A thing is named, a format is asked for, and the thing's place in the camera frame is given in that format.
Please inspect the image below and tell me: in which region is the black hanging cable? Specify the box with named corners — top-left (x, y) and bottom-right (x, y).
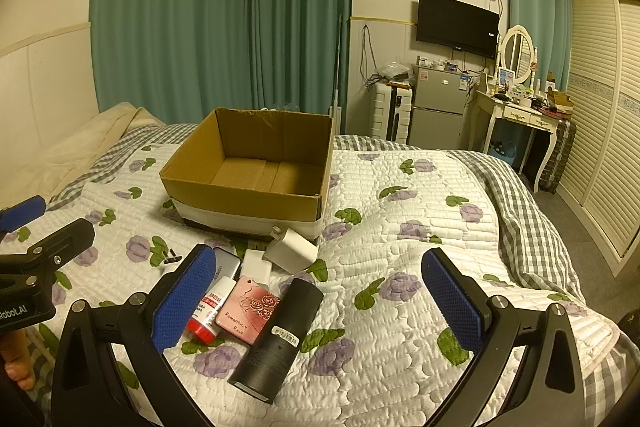
top-left (359, 24), bottom-right (381, 89)

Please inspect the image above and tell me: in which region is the brown cardboard box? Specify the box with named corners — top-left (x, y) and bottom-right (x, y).
top-left (160, 108), bottom-right (333, 241)

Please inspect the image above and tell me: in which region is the right green curtain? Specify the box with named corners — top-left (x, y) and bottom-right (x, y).
top-left (509, 0), bottom-right (573, 91)

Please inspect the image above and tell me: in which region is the oval white vanity mirror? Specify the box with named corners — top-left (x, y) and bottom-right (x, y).
top-left (498, 25), bottom-right (535, 84)

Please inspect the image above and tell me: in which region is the pink rose card case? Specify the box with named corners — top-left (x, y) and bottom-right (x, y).
top-left (215, 275), bottom-right (280, 345)

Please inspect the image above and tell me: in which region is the white dressing table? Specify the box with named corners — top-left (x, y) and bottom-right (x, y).
top-left (466, 91), bottom-right (560, 193)

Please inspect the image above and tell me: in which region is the small white charger block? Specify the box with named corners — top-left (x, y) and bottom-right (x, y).
top-left (240, 249), bottom-right (272, 288)

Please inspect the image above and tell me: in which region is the grey checked bed sheet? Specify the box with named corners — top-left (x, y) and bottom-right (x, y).
top-left (48, 124), bottom-right (639, 426)

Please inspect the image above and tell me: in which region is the black cylindrical bottle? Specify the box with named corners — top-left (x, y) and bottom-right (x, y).
top-left (228, 279), bottom-right (323, 404)

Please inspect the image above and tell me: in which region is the white bottle red cap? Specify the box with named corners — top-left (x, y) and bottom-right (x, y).
top-left (186, 277), bottom-right (236, 345)

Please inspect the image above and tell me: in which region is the black wall television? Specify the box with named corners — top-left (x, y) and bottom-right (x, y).
top-left (416, 0), bottom-right (499, 60)

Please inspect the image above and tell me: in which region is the blue laundry basket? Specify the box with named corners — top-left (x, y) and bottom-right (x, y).
top-left (487, 141), bottom-right (518, 166)

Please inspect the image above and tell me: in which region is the large green curtain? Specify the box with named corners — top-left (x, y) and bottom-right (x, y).
top-left (89, 0), bottom-right (352, 124)

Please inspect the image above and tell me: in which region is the white louvred wardrobe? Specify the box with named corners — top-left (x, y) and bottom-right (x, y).
top-left (558, 0), bottom-right (640, 277)

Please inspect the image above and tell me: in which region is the person's left hand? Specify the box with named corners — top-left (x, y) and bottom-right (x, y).
top-left (0, 329), bottom-right (36, 391)

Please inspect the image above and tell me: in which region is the silver mini fridge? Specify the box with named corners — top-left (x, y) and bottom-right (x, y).
top-left (408, 67), bottom-right (474, 150)

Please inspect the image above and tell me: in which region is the clear plastic bag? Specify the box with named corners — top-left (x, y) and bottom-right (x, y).
top-left (378, 60), bottom-right (411, 81)

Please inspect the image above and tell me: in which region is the white flat mop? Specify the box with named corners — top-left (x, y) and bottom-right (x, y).
top-left (330, 14), bottom-right (344, 135)

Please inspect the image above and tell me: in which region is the floral quilted bedspread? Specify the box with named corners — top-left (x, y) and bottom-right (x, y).
top-left (0, 141), bottom-right (618, 427)

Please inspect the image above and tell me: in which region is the large white charger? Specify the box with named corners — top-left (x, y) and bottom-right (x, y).
top-left (264, 225), bottom-right (318, 274)

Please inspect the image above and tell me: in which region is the white suitcase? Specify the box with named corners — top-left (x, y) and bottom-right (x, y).
top-left (370, 83), bottom-right (412, 144)

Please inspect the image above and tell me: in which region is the beige blanket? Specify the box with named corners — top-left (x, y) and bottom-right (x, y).
top-left (1, 102), bottom-right (164, 208)

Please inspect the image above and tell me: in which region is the grey power bank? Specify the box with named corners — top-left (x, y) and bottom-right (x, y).
top-left (212, 247), bottom-right (241, 284)

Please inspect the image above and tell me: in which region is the dark checked suitcase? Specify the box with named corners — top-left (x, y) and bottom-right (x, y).
top-left (539, 119), bottom-right (577, 193)

